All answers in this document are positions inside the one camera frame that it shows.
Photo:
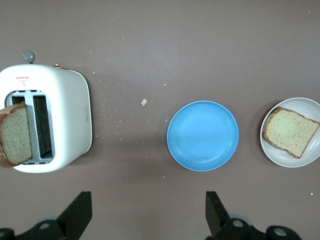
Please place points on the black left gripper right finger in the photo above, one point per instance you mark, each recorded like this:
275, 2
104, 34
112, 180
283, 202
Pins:
215, 215

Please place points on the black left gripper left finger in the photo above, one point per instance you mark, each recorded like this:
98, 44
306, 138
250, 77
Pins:
77, 215

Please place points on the brown bread slice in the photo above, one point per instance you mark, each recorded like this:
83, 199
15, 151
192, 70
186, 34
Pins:
290, 130
15, 135

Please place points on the blue plate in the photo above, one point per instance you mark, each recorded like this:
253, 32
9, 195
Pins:
202, 136

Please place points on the beige plate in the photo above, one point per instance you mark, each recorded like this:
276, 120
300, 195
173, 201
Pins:
277, 156

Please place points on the white two-slot toaster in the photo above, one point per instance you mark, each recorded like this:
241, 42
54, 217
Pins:
70, 112

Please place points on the large bread crumb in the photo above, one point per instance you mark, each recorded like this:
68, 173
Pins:
144, 102

